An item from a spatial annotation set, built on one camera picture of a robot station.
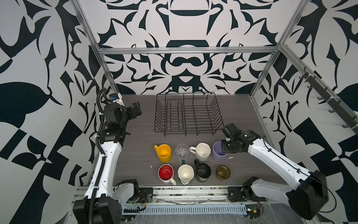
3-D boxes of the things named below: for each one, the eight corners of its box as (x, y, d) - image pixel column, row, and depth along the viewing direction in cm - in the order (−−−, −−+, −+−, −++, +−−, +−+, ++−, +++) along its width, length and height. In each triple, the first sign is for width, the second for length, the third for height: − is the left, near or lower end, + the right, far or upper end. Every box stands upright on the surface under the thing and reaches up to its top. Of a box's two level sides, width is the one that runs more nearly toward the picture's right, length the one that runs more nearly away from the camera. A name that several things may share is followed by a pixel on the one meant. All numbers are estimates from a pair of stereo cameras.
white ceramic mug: (200, 165, 85) (203, 159, 77) (189, 153, 90) (190, 146, 82) (210, 156, 89) (213, 149, 81) (198, 145, 93) (200, 138, 85)
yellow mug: (154, 162, 86) (152, 157, 80) (156, 149, 91) (154, 143, 85) (171, 162, 86) (170, 157, 80) (171, 149, 91) (171, 143, 85)
